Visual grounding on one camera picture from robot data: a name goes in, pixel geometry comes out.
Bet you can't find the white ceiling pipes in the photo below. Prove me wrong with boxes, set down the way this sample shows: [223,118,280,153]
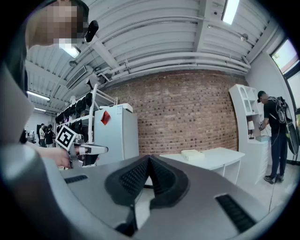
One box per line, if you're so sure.
[96,51,251,80]

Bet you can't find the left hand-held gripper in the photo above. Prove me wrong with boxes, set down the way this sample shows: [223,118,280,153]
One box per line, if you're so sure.
[55,125,109,169]

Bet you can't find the black oval panel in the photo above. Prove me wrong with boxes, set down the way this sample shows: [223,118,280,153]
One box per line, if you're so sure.
[287,123,300,155]

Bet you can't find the red paper tag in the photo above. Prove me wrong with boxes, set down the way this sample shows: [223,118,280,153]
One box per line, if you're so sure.
[100,110,111,126]

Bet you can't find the cream flat box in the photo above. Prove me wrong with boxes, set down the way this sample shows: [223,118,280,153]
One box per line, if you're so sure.
[180,149,205,162]

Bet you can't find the black head camera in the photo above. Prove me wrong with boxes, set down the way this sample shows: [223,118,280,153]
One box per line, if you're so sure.
[84,20,99,43]

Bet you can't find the person's left forearm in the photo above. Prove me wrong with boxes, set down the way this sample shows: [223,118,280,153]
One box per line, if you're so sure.
[24,141,59,165]

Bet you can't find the person's left hand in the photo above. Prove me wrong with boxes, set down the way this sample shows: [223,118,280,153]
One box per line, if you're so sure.
[50,147,71,169]

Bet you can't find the white display cabinet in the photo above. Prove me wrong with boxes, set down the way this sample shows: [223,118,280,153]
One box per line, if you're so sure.
[228,83,274,186]

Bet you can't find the ceiling air conditioner unit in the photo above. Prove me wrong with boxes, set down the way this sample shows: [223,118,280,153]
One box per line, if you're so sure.
[65,65,87,90]

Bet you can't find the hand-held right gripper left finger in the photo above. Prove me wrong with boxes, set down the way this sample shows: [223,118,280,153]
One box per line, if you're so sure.
[60,155,150,235]

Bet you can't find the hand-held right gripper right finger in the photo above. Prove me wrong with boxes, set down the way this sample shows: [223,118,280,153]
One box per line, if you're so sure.
[138,155,268,240]

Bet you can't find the white refrigerator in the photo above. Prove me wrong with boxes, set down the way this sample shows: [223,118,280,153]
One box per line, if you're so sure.
[93,106,140,166]

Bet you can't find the small table lamp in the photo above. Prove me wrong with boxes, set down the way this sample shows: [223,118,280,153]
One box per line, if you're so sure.
[247,120,255,140]

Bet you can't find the row of black bags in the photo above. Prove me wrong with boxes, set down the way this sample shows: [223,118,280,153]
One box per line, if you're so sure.
[55,92,94,143]

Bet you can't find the person's head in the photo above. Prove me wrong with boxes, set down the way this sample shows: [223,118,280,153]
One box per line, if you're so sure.
[25,0,85,49]

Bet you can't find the white flat appliance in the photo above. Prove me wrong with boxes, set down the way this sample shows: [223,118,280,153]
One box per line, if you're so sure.
[99,103,134,113]

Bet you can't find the person's black shirt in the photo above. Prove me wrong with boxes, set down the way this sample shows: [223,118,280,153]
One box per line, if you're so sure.
[3,35,29,97]

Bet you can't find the white curved table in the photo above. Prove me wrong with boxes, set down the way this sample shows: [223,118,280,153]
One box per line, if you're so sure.
[159,147,246,186]

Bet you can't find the white metal shelf rack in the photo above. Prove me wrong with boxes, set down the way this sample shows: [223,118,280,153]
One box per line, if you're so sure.
[55,83,118,147]

